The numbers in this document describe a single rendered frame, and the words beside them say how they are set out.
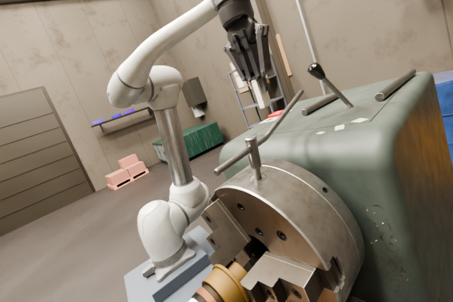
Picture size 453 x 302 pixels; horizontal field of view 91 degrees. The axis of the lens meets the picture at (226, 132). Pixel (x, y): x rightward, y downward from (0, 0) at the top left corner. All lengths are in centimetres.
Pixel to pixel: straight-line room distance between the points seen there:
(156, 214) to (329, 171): 74
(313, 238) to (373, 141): 19
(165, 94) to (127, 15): 851
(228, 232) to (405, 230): 32
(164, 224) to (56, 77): 783
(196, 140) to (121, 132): 287
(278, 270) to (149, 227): 69
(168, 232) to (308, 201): 73
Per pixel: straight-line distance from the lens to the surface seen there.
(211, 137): 676
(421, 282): 61
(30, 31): 908
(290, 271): 43
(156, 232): 104
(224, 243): 48
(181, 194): 110
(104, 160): 832
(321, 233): 42
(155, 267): 115
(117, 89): 86
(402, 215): 51
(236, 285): 45
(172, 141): 101
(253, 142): 40
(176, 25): 74
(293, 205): 41
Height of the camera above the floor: 140
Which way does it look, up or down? 9 degrees down
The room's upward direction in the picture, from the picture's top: 21 degrees counter-clockwise
